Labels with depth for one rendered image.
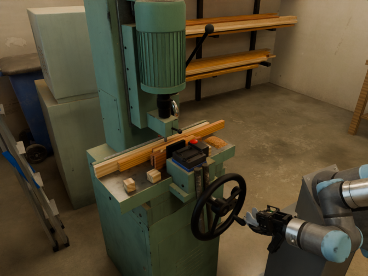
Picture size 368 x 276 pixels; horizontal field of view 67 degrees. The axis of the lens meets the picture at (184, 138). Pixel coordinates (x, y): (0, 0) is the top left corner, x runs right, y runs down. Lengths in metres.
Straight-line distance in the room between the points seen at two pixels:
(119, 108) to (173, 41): 0.42
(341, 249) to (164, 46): 0.83
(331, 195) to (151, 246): 0.72
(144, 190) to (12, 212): 1.70
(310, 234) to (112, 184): 0.69
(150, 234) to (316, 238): 0.62
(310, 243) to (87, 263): 1.44
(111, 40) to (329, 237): 1.01
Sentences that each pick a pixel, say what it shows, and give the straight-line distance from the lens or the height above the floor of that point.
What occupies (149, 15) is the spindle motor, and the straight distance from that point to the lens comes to 0.99.
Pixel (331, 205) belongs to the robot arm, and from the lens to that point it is 1.07.
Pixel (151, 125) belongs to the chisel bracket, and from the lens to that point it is 1.22.
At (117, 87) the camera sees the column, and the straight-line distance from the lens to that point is 1.23.
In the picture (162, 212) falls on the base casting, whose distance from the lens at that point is 1.18.
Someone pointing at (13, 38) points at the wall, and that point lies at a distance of 3.33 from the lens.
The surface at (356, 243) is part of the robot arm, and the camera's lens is 1.10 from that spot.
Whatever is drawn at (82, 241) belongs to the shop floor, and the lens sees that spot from 2.17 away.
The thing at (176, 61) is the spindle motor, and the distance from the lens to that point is 1.03.
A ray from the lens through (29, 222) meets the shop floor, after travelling 2.46.
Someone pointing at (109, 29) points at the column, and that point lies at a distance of 1.18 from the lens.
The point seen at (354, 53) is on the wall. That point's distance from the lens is 4.34.
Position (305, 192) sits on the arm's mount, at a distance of 1.39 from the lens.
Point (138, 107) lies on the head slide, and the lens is 1.20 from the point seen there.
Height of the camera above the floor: 1.56
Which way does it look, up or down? 29 degrees down
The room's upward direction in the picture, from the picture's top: straight up
